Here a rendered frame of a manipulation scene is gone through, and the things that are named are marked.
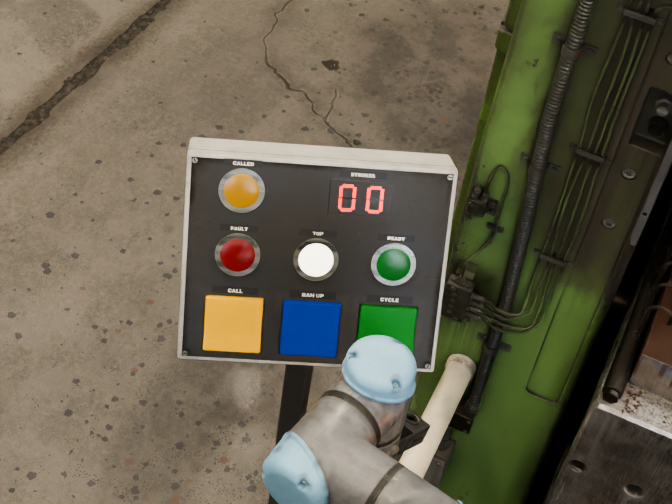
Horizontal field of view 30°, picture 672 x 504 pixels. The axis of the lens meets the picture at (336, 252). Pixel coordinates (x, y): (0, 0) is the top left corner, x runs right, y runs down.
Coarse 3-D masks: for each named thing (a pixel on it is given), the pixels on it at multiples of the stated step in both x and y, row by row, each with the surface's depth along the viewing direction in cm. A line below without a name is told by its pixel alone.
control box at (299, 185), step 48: (192, 144) 158; (240, 144) 160; (288, 144) 162; (192, 192) 156; (288, 192) 157; (336, 192) 157; (384, 192) 158; (432, 192) 158; (192, 240) 158; (288, 240) 159; (336, 240) 160; (384, 240) 160; (432, 240) 160; (192, 288) 161; (240, 288) 161; (288, 288) 161; (336, 288) 162; (384, 288) 162; (432, 288) 162; (192, 336) 163; (432, 336) 165
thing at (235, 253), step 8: (232, 240) 158; (240, 240) 158; (224, 248) 159; (232, 248) 159; (240, 248) 159; (248, 248) 159; (224, 256) 159; (232, 256) 159; (240, 256) 159; (248, 256) 159; (224, 264) 159; (232, 264) 159; (240, 264) 159; (248, 264) 160
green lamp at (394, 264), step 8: (384, 256) 160; (392, 256) 160; (400, 256) 160; (408, 256) 161; (376, 264) 161; (384, 264) 161; (392, 264) 161; (400, 264) 161; (408, 264) 161; (384, 272) 161; (392, 272) 161; (400, 272) 161; (408, 272) 161; (392, 280) 162
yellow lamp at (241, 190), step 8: (232, 176) 156; (240, 176) 156; (248, 176) 156; (232, 184) 156; (240, 184) 156; (248, 184) 156; (256, 184) 156; (224, 192) 156; (232, 192) 156; (240, 192) 156; (248, 192) 156; (256, 192) 157; (232, 200) 157; (240, 200) 157; (248, 200) 157; (256, 200) 157
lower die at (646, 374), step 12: (660, 300) 178; (660, 312) 175; (660, 324) 173; (648, 336) 172; (660, 336) 172; (648, 348) 170; (660, 348) 171; (636, 360) 176; (648, 360) 170; (660, 360) 169; (636, 372) 173; (648, 372) 172; (660, 372) 171; (636, 384) 174; (648, 384) 173; (660, 384) 172
